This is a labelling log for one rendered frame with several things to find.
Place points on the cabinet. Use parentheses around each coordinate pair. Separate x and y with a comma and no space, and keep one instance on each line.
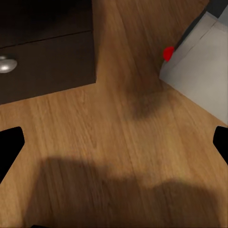
(46,46)

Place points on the desktop computer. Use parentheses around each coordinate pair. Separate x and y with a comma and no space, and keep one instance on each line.
(197,66)

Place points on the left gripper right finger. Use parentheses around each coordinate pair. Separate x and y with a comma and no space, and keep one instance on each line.
(220,140)

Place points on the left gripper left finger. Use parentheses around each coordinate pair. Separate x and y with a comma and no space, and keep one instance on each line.
(11,142)

